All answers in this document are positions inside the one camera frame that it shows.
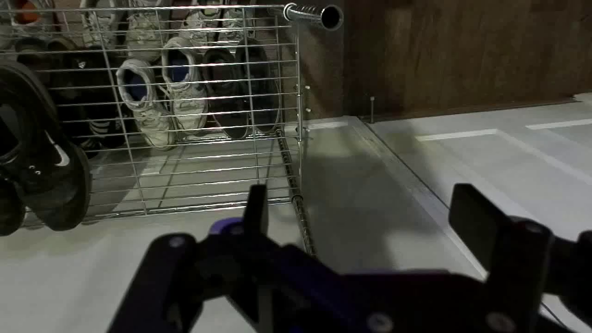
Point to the dark wooden door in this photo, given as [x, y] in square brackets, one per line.
[413, 58]

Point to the black shoe behind rack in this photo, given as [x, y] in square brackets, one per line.
[243, 89]

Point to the white sneaker blue lining right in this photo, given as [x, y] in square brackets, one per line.
[180, 69]

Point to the black sneaker front left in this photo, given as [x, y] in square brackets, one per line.
[42, 169]

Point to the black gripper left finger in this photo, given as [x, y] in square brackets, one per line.
[238, 261]

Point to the white sneaker blue lining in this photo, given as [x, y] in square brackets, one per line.
[180, 69]
[138, 89]

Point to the metal wire shoe rack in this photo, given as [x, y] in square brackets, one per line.
[77, 48]

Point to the white sneaker blue lining left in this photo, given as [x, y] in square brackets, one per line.
[138, 89]

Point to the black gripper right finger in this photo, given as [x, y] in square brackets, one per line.
[524, 261]

